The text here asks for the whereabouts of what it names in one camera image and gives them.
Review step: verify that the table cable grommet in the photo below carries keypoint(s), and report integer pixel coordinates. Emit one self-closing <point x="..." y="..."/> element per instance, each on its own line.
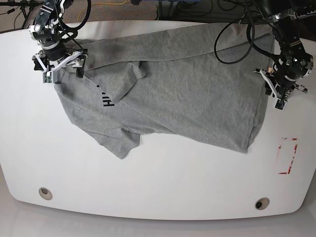
<point x="262" y="203"/>
<point x="45" y="194"/>

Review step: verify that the grey T-shirt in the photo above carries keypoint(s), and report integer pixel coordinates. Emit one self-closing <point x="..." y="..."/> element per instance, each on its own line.
<point x="168" y="82"/>

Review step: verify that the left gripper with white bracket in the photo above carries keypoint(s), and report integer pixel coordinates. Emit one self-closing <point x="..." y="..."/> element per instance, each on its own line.
<point x="279" y="87"/>

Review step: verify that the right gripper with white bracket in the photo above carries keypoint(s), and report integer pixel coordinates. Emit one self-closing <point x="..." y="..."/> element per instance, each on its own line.
<point x="51" y="61"/>

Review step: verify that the black tripod stand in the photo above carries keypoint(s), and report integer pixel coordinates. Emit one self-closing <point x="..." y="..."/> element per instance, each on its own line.
<point x="15" y="14"/>

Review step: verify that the left table cable grommet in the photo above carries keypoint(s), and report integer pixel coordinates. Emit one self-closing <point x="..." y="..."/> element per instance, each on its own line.
<point x="45" y="194"/>

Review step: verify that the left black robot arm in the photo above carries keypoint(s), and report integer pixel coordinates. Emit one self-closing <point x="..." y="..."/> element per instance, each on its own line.
<point x="293" y="62"/>

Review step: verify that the right table cable grommet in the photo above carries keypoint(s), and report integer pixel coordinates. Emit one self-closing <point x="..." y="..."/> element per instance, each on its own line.
<point x="262" y="203"/>

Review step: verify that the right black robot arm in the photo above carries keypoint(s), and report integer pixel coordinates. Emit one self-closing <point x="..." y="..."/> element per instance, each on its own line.
<point x="57" y="40"/>

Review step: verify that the red tape rectangle marking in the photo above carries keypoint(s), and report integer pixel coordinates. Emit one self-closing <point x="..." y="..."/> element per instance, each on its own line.
<point x="286" y="155"/>

